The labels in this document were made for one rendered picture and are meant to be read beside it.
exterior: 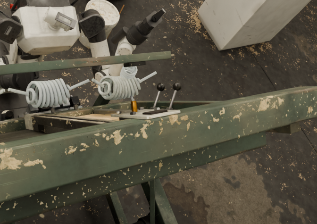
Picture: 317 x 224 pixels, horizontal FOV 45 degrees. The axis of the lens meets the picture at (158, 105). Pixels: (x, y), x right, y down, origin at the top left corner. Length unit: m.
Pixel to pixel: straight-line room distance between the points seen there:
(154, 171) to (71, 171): 0.41
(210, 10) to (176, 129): 3.50
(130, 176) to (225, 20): 3.26
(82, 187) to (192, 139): 0.33
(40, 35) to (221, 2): 2.78
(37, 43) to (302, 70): 3.87
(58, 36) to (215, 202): 2.10
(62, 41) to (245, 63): 2.98
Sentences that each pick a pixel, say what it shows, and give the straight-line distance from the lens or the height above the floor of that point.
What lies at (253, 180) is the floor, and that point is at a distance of 3.71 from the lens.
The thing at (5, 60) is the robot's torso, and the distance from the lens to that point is 2.47.
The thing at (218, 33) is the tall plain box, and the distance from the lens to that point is 4.32.
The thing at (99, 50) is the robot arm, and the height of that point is 1.24.
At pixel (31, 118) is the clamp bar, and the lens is 1.89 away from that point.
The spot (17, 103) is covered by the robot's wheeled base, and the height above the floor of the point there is 0.17.
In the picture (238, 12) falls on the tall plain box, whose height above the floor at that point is 0.51.
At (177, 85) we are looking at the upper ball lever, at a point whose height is 1.56.
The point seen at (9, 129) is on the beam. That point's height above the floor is 0.89.
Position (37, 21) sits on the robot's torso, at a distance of 1.80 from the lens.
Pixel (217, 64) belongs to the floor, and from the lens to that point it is 4.22.
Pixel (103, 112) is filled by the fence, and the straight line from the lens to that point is 2.03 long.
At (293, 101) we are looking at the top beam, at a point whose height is 1.95.
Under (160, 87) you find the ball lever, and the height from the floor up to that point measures 1.45.
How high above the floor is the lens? 2.67
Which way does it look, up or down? 49 degrees down
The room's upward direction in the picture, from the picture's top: 40 degrees clockwise
